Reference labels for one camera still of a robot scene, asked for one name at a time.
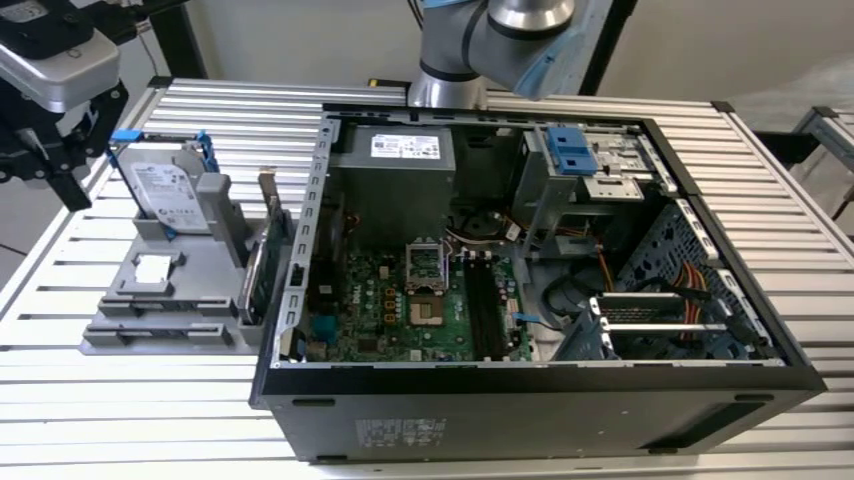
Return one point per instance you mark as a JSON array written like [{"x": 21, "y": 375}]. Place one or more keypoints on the metal slat side table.
[{"x": 828, "y": 150}]

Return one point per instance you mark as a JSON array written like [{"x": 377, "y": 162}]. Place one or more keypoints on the blue drive latch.
[{"x": 571, "y": 155}]

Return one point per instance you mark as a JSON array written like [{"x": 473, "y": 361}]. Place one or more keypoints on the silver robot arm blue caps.
[{"x": 454, "y": 40}]

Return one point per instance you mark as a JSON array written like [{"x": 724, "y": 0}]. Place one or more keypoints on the CPU socket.
[{"x": 428, "y": 312}]

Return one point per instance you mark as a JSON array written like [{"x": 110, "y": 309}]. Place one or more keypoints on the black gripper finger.
[
  {"x": 34, "y": 155},
  {"x": 101, "y": 115}
]

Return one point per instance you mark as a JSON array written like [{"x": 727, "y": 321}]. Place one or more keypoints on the grey power supply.
[{"x": 394, "y": 195}]

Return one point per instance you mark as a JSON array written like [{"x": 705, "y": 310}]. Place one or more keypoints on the silver perforated disk bay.
[{"x": 641, "y": 300}]

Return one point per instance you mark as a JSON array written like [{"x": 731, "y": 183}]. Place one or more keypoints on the grey metal drive cage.
[{"x": 548, "y": 200}]

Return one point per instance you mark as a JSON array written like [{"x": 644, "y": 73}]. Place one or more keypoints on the hard disk in blue carrier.
[{"x": 168, "y": 190}]

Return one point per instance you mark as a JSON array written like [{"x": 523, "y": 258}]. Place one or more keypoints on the green graphics card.
[{"x": 268, "y": 270}]

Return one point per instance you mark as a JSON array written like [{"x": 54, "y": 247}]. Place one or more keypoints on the green motherboard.
[{"x": 361, "y": 320}]

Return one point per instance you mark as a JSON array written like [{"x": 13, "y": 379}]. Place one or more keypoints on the black frame post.
[
  {"x": 181, "y": 45},
  {"x": 617, "y": 40}
]

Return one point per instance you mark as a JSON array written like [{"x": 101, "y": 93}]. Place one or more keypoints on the grey parts rack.
[{"x": 194, "y": 270}]

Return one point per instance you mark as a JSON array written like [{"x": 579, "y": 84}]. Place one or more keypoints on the silver CPU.
[{"x": 153, "y": 269}]

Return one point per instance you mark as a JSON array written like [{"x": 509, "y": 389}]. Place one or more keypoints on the black PC case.
[{"x": 535, "y": 420}]

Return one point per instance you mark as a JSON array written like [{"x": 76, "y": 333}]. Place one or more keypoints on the black round fan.
[{"x": 477, "y": 225}]

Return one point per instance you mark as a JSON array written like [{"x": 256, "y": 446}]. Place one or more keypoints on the yellow black table clamp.
[{"x": 376, "y": 82}]

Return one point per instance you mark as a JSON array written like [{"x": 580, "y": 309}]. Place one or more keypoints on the black RAM slot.
[{"x": 476, "y": 310}]

